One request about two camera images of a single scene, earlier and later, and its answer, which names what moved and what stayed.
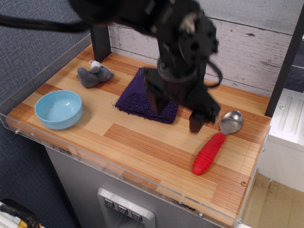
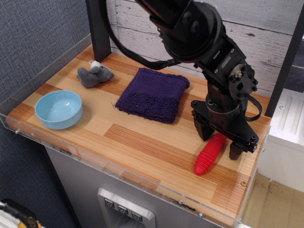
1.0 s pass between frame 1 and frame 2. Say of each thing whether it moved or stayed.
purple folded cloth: stayed
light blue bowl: stayed
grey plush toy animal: stayed
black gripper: moved
